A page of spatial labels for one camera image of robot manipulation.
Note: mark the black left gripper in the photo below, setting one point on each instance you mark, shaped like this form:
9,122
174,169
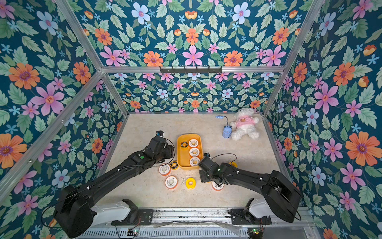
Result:
169,151

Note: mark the yellow plastic storage box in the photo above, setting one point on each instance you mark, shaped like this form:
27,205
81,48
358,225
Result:
183,156

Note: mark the black yellow sealing tape roll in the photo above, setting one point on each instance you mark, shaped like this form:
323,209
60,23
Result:
174,165
184,144

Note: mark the orange white sealing tape roll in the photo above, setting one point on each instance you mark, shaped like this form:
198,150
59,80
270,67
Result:
194,152
171,182
194,161
217,187
164,170
193,143

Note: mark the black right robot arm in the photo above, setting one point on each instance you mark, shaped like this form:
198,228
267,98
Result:
281,196

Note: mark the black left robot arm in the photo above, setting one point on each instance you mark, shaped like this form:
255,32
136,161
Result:
73,211

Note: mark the white plush bear pink shirt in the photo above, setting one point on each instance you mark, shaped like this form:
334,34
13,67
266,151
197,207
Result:
244,123

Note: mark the green circuit board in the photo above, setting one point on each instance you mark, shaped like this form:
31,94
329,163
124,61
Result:
133,232

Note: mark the white perforated vent panel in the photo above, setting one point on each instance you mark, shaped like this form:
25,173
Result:
166,233

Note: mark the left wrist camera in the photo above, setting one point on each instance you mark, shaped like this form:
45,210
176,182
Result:
158,143

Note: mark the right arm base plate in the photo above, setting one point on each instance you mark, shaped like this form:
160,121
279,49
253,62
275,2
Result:
256,212

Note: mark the black hook rail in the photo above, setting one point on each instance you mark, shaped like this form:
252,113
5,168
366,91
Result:
186,70

